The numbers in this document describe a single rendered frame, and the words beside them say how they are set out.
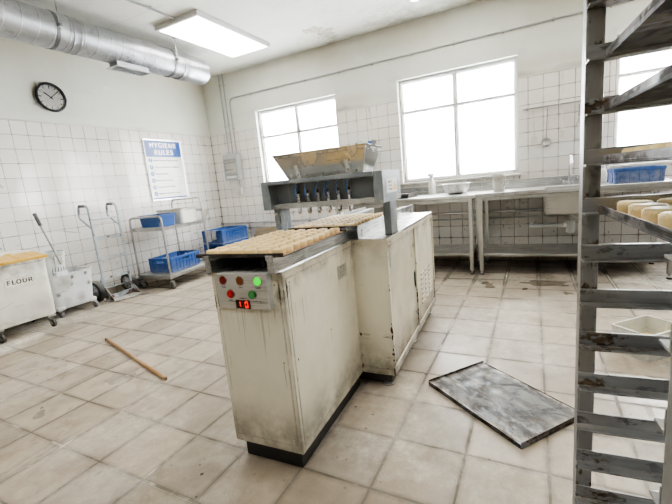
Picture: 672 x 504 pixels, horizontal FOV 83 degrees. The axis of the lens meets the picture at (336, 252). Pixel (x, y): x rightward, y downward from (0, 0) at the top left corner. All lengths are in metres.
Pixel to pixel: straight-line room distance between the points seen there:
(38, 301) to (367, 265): 3.45
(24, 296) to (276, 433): 3.32
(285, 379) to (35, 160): 4.37
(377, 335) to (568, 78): 3.80
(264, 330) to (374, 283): 0.73
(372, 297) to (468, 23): 3.95
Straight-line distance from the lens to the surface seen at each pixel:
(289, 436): 1.70
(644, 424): 1.04
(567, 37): 5.19
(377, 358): 2.17
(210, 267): 1.55
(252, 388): 1.68
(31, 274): 4.58
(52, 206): 5.41
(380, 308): 2.04
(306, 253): 1.57
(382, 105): 5.40
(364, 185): 2.03
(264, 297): 1.43
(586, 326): 0.94
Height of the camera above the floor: 1.14
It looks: 10 degrees down
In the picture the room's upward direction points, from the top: 5 degrees counter-clockwise
